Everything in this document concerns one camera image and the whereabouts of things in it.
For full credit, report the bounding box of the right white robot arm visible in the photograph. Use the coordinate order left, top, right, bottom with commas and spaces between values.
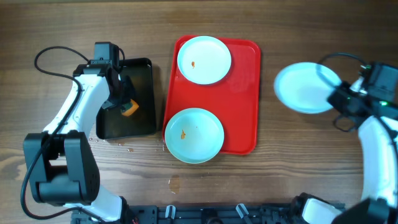
280, 81, 397, 223

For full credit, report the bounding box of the orange green sponge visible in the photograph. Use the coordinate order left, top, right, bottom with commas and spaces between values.
121, 100, 139, 117

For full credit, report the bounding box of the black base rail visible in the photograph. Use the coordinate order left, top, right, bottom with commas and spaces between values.
70, 203, 348, 224

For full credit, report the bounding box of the white plate with stain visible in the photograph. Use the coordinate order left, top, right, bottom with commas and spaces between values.
177, 36, 232, 85

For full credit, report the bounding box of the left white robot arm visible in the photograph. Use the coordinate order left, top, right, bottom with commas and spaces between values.
21, 64, 137, 223

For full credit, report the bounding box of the red plastic tray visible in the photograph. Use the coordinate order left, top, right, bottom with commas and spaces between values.
162, 35, 261, 155

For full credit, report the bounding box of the teal plate with stain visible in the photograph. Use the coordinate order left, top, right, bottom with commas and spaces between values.
164, 108, 224, 164

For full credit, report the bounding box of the black water tray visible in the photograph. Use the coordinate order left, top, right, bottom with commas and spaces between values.
96, 58, 156, 139

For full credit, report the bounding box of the left black cable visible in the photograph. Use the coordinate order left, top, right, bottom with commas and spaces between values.
20, 45, 125, 223

